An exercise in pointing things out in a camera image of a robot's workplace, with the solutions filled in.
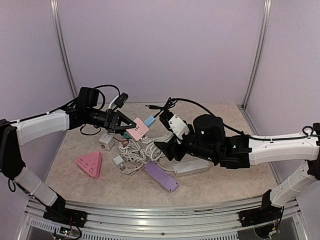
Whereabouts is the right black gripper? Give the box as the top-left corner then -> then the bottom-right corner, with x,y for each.
153,124 -> 218,163

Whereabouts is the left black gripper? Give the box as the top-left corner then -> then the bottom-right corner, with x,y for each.
86,107 -> 137,134

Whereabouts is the pink cube socket adapter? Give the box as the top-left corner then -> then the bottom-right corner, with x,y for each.
126,117 -> 150,141

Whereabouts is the pink plug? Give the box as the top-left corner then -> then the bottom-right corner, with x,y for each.
120,141 -> 129,147

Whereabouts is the white multi socket adapter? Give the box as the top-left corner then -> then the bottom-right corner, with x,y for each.
99,133 -> 115,151

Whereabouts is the light blue usb charger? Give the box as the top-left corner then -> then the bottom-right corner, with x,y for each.
143,115 -> 156,128

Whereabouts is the white usb charger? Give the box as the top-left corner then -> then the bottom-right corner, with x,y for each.
112,155 -> 125,168

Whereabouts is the pink power strip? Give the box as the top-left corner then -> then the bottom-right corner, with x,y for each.
75,151 -> 102,180

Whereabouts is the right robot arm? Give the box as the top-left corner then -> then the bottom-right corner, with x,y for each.
154,114 -> 320,222

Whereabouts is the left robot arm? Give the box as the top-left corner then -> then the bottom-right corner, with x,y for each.
0,86 -> 136,223

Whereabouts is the teal charger cube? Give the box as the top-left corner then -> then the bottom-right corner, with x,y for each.
120,132 -> 131,140

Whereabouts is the purple power strip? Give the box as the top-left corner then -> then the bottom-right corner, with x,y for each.
143,161 -> 179,193

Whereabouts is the white power strip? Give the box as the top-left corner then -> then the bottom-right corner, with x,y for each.
173,159 -> 210,177

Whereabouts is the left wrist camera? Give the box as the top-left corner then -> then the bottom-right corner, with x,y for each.
108,92 -> 129,110

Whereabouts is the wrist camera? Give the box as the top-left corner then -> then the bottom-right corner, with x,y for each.
159,110 -> 190,144
108,92 -> 129,110

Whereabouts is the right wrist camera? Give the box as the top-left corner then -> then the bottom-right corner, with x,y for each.
159,110 -> 190,144

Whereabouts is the black thin cable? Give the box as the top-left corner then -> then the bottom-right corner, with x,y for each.
107,131 -> 151,165

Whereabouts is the white bundled cable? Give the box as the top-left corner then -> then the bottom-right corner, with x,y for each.
119,157 -> 151,176

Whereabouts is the black cable far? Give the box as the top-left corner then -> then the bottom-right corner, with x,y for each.
145,97 -> 178,118

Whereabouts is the right aluminium frame post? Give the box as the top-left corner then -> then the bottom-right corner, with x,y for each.
239,0 -> 272,111

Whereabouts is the aluminium frame post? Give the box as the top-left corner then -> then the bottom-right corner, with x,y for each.
49,0 -> 78,98
239,0 -> 272,111

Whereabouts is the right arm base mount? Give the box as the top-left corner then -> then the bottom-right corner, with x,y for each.
238,206 -> 282,227

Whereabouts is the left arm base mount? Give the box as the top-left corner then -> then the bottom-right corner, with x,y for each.
43,206 -> 88,228

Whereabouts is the front aluminium rail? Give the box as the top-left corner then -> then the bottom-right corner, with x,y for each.
16,197 -> 308,240

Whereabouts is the left aluminium frame post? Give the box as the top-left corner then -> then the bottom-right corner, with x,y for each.
49,0 -> 78,98

